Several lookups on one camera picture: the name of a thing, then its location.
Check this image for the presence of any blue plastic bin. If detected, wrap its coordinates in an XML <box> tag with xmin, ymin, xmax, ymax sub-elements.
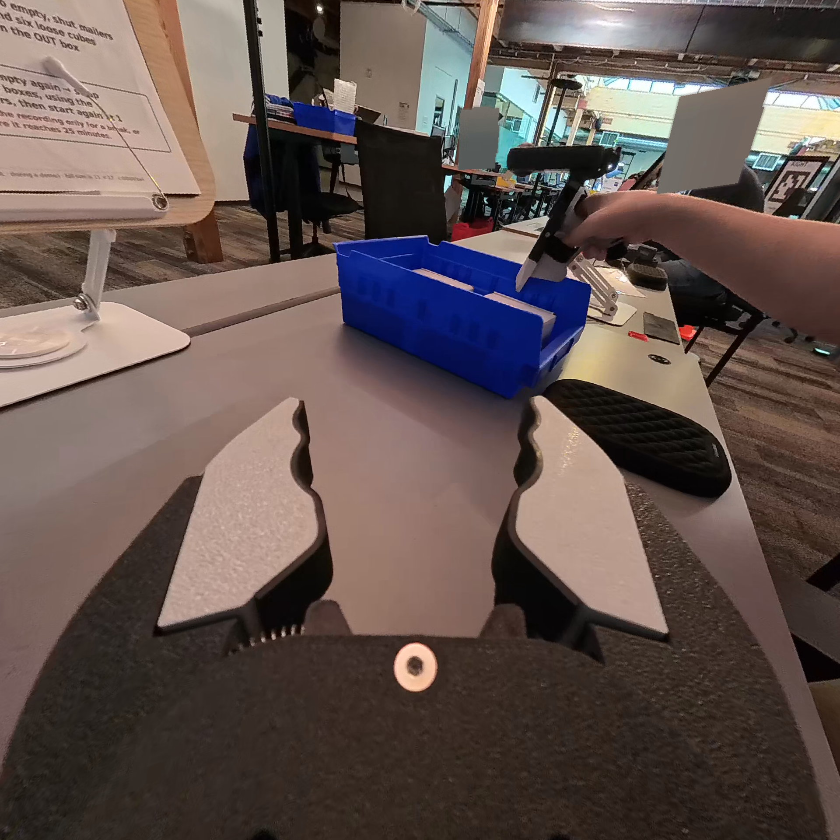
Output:
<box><xmin>333</xmin><ymin>235</ymin><xmax>593</xmax><ymax>399</ymax></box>
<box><xmin>292</xmin><ymin>101</ymin><xmax>358</xmax><ymax>137</ymax></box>

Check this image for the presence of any black and white marker sign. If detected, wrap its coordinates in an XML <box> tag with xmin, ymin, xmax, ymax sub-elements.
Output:
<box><xmin>764</xmin><ymin>155</ymin><xmax>832</xmax><ymax>217</ymax></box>

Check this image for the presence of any person's right hand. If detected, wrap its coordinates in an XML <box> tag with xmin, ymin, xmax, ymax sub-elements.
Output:
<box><xmin>564</xmin><ymin>190</ymin><xmax>665</xmax><ymax>262</ymax></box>

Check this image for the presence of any person's right forearm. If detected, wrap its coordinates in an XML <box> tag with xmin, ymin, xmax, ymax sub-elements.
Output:
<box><xmin>659</xmin><ymin>192</ymin><xmax>840</xmax><ymax>358</ymax></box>

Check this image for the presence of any printed instruction sheet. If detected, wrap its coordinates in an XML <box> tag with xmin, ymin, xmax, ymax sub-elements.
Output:
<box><xmin>0</xmin><ymin>0</ymin><xmax>201</xmax><ymax>196</ymax></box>

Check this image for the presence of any document stand with white base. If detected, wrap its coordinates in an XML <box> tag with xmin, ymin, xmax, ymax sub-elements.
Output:
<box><xmin>0</xmin><ymin>0</ymin><xmax>217</xmax><ymax>409</ymax></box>

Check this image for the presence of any white cardboard mailer box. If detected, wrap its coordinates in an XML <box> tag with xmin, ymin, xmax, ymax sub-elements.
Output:
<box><xmin>412</xmin><ymin>266</ymin><xmax>476</xmax><ymax>294</ymax></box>
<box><xmin>484</xmin><ymin>292</ymin><xmax>559</xmax><ymax>342</ymax></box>

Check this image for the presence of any black metal pole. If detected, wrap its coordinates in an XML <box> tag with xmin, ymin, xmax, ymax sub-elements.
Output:
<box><xmin>243</xmin><ymin>0</ymin><xmax>284</xmax><ymax>263</ymax></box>

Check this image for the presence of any wooden pillar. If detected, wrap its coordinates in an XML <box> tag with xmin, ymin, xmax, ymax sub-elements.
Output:
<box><xmin>465</xmin><ymin>0</ymin><xmax>503</xmax><ymax>109</ymax></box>
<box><xmin>157</xmin><ymin>0</ymin><xmax>225</xmax><ymax>265</ymax></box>

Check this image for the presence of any white folding stand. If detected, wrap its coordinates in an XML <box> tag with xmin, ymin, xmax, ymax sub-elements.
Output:
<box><xmin>567</xmin><ymin>252</ymin><xmax>639</xmax><ymax>324</ymax></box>

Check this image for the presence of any black quilted wrist rest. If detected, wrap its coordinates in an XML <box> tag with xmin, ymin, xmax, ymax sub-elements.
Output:
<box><xmin>543</xmin><ymin>378</ymin><xmax>732</xmax><ymax>498</ymax></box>

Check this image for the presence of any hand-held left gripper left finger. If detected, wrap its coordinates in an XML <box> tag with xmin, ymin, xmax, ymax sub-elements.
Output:
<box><xmin>155</xmin><ymin>397</ymin><xmax>333</xmax><ymax>647</ymax></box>

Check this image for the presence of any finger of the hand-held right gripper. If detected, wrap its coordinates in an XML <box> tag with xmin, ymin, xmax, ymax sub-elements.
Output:
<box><xmin>514</xmin><ymin>256</ymin><xmax>571</xmax><ymax>294</ymax></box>

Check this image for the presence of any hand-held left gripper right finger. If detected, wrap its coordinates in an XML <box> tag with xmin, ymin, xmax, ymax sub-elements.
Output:
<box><xmin>492</xmin><ymin>395</ymin><xmax>670</xmax><ymax>647</ymax></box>

